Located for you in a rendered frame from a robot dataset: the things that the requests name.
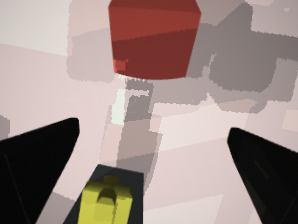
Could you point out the yellow shaft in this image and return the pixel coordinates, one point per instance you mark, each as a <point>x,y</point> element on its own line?
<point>111,196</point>

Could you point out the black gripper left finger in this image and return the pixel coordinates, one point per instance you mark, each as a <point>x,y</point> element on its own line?
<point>30,165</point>

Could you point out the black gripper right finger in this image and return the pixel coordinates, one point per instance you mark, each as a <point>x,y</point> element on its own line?
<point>269,172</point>

